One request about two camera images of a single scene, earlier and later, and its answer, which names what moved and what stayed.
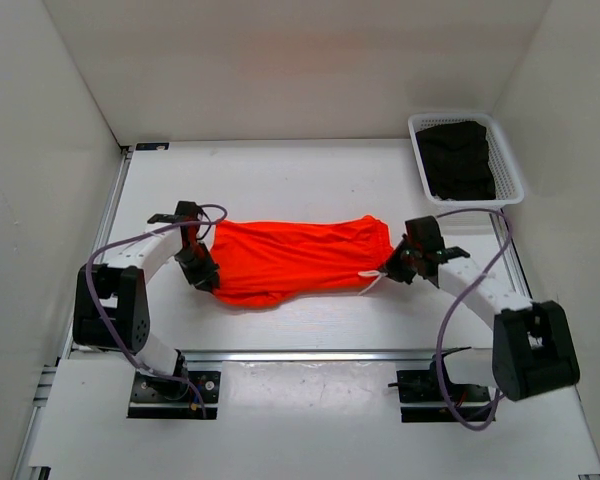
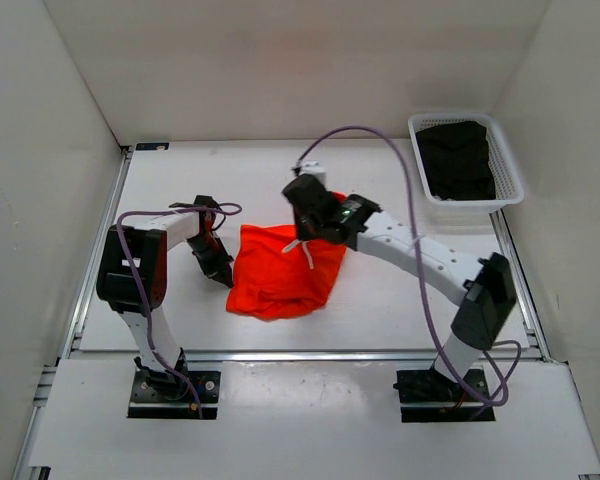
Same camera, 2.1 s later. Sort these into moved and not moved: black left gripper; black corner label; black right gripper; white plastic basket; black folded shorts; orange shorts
Moved: orange shorts; black right gripper; black left gripper
Not moved: black folded shorts; white plastic basket; black corner label
